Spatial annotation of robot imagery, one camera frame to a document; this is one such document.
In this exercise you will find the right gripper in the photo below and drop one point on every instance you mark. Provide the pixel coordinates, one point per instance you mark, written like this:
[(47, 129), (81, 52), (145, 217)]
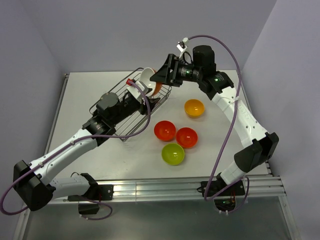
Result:
[(164, 75)]

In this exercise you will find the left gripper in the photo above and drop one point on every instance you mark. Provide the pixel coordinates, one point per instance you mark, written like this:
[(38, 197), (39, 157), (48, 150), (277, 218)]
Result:
[(142, 108)]

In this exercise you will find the orange bowl white inside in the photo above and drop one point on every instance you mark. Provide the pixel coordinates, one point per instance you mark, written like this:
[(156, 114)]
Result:
[(145, 77)]

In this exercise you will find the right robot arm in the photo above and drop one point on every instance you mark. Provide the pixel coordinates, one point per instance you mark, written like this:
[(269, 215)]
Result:
[(258, 144)]

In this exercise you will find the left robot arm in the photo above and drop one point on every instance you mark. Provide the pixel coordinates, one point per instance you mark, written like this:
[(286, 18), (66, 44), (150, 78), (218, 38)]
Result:
[(36, 182)]

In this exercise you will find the red-orange bowl left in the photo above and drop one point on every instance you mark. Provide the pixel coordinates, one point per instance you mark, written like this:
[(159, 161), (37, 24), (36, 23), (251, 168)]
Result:
[(165, 130)]

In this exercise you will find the red-orange bowl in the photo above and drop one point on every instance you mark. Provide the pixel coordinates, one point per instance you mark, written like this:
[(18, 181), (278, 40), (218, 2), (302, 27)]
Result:
[(186, 137), (165, 130)]

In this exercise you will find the yellow-orange bowl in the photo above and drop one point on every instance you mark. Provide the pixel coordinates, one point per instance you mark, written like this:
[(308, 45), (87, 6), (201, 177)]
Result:
[(194, 108)]

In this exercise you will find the red-orange bowl right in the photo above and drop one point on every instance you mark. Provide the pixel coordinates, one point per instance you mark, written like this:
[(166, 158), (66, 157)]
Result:
[(186, 137)]

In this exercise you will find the lime green bowl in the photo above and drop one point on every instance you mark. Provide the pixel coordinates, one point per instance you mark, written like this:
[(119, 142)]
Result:
[(173, 154)]

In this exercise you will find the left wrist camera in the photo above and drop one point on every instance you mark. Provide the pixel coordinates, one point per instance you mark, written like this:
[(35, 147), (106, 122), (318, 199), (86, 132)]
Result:
[(136, 88)]

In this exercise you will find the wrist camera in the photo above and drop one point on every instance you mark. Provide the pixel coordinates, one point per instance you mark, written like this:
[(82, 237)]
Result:
[(182, 46), (136, 88)]

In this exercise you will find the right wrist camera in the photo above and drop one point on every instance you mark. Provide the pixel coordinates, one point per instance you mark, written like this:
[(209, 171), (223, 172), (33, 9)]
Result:
[(182, 46)]

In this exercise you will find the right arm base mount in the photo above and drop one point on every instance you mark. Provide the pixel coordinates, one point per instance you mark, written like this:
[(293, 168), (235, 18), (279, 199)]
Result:
[(228, 203)]

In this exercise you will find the aluminium rail frame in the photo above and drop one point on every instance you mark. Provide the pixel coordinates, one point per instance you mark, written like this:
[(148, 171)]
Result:
[(135, 167)]

